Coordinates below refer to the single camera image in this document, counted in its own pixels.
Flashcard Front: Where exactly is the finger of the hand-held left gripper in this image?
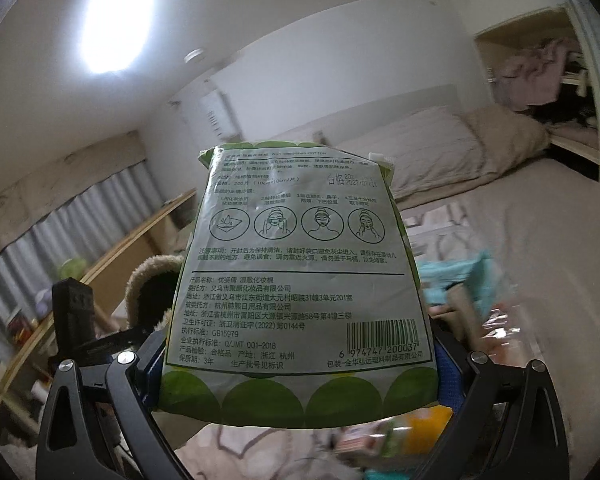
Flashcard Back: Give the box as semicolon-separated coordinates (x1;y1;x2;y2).
79;326;155;367

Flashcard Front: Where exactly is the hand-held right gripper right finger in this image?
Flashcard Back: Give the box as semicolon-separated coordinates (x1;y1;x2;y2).
420;329;566;480

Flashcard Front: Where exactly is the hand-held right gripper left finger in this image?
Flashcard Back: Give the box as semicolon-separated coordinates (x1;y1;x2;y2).
35;332;191;480

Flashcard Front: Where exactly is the green cotton pad packet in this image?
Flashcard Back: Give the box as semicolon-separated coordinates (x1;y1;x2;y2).
152;139;441;430

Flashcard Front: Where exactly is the green plush toy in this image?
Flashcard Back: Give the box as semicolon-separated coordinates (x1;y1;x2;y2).
59;257;89;282

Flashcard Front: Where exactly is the yellow packet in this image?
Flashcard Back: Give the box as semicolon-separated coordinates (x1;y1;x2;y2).
380;404;456;442

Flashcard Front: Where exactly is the wooden shelf unit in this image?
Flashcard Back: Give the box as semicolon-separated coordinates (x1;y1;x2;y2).
0;192;197;413

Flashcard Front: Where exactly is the grey curtain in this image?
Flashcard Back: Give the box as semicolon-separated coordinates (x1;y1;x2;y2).
0;157;152;378

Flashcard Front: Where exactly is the teal packet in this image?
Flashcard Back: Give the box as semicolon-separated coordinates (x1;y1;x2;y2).
419;251;494;318

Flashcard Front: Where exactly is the beige printed curtain valance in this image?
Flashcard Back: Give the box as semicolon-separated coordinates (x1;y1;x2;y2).
0;130;147;273

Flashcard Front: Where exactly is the beige bed sheet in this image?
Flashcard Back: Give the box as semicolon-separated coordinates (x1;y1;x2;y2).
397;157;600;361

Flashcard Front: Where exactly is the large beige pillow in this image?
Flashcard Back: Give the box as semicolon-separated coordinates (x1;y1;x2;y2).
260;107;483;198

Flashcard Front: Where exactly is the round ceiling light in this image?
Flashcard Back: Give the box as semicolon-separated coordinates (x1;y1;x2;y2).
81;0;165;75

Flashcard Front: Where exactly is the pile of dark clothes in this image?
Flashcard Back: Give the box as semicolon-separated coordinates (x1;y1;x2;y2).
534;52;600;127

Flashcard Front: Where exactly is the pile of pink clothes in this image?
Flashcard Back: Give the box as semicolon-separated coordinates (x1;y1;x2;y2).
496;37;574;112

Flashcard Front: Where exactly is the wooden closet niche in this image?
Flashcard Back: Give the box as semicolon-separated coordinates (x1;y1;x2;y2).
474;7;600;173

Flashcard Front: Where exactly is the white hanging wall organiser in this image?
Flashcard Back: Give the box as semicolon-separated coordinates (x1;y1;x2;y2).
199;87;244;142

